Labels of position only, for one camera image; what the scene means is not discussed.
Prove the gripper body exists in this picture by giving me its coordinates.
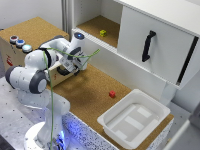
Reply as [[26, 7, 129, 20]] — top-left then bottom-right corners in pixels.
[[58, 53, 83, 73]]

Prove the white cabinet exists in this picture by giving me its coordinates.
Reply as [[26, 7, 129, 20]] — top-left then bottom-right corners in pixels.
[[71, 0, 200, 108]]

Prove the wooden drawer box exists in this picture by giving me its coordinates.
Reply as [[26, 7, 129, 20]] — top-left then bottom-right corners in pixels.
[[0, 16, 72, 88]]

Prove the green cable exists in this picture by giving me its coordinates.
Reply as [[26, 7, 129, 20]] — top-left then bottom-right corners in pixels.
[[41, 46, 101, 148]]

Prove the yellow block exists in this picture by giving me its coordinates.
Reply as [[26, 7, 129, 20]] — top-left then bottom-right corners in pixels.
[[99, 29, 108, 38]]

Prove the red button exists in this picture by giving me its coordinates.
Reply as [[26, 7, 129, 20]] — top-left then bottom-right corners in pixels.
[[9, 34, 19, 45]]

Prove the black drawer handle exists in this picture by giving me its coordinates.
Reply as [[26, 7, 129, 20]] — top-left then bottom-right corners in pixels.
[[56, 66, 82, 77]]

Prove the white plastic box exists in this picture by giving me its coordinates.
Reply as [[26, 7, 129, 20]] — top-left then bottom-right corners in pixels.
[[96, 88, 172, 150]]

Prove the black door handle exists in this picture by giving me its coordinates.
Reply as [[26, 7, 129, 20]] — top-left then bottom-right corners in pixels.
[[141, 30, 157, 63]]

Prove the wooden drawer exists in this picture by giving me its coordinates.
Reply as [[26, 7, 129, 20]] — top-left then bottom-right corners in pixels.
[[46, 61, 84, 89]]

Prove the green button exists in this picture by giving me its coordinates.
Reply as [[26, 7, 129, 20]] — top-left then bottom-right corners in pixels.
[[21, 43, 34, 54]]

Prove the blue button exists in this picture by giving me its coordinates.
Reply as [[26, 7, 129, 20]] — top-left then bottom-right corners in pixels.
[[15, 38, 26, 49]]

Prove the white sliding door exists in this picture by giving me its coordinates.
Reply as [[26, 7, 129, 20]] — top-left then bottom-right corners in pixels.
[[116, 5, 200, 86]]

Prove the pink block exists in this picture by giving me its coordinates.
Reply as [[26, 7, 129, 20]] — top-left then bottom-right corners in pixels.
[[108, 90, 117, 99]]

